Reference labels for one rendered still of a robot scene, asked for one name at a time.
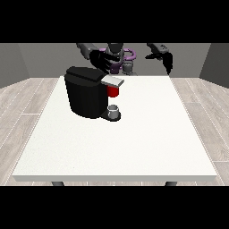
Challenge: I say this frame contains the pale grey machine lid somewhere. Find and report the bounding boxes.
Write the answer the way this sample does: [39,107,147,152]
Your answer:
[100,74,125,89]

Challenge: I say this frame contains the grey robot trunk purple rings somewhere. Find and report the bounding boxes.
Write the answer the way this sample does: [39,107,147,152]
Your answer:
[98,43,139,76]

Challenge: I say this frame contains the small grey cup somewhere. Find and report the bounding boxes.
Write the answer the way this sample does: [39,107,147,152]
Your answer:
[107,104,121,119]

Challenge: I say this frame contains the red pod holder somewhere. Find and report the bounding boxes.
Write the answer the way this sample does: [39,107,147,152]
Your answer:
[106,85,120,98]

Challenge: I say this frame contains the black coffee machine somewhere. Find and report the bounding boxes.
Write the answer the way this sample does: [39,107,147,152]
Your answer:
[64,66,123,123]

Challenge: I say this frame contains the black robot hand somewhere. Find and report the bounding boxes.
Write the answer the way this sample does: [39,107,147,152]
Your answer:
[89,49,120,75]
[144,50,174,76]

